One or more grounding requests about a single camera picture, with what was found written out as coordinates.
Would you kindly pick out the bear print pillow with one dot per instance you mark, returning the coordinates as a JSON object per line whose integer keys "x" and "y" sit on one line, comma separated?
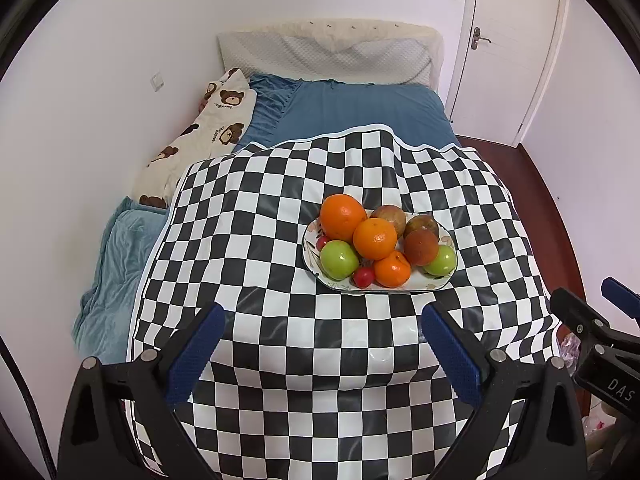
{"x": 200, "y": 135}

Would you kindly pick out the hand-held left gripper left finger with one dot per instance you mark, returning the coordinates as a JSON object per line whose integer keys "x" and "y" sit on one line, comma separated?
{"x": 195, "y": 355}

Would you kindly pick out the black white checkered cloth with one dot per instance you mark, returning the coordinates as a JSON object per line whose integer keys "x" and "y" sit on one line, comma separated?
{"x": 280, "y": 350}

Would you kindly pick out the clear plastic bag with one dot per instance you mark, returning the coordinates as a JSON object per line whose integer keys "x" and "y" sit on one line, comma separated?
{"x": 570, "y": 352}

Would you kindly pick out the small tangerine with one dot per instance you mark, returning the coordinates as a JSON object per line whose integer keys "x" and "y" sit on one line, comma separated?
{"x": 392, "y": 270}

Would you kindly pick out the large orange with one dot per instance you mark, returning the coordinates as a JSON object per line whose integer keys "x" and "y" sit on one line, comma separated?
{"x": 341, "y": 215}

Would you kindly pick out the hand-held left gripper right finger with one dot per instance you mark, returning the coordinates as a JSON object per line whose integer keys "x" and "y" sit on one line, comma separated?
{"x": 452, "y": 355}

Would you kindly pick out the green apple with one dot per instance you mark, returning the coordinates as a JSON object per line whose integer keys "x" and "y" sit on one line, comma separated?
{"x": 339, "y": 260}
{"x": 442, "y": 260}

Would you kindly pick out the medium orange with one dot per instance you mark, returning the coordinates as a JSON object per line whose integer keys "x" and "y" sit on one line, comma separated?
{"x": 375, "y": 237}

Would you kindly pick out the blue fleece blanket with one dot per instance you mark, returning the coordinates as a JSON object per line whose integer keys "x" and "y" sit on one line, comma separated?
{"x": 115, "y": 270}

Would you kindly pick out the reddish brown round fruit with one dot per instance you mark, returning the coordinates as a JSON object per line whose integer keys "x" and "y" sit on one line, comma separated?
{"x": 421, "y": 248}

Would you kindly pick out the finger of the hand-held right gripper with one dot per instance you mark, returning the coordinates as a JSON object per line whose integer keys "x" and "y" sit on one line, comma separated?
{"x": 620, "y": 295}
{"x": 577, "y": 317}

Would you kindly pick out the floral white plate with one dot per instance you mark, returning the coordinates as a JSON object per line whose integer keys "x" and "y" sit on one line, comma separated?
{"x": 312, "y": 255}

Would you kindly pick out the yellow brown round fruit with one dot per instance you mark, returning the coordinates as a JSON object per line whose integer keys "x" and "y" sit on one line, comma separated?
{"x": 392, "y": 216}

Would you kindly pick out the blue bed sheet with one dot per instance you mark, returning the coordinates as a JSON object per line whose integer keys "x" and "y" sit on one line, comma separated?
{"x": 350, "y": 110}

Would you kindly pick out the red cherry tomato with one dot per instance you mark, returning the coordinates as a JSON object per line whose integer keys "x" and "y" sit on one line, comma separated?
{"x": 322, "y": 243}
{"x": 364, "y": 276}

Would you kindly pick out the cream quilted headboard cover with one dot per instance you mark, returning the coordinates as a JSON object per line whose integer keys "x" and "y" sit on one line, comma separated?
{"x": 330, "y": 47}

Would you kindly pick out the green brown round fruit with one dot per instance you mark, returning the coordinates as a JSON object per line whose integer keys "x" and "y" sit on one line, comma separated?
{"x": 424, "y": 222}

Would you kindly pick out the white door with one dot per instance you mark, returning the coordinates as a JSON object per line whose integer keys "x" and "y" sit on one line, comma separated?
{"x": 505, "y": 45}

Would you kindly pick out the white wall switch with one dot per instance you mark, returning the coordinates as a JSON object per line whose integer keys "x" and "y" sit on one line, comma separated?
{"x": 157, "y": 82}

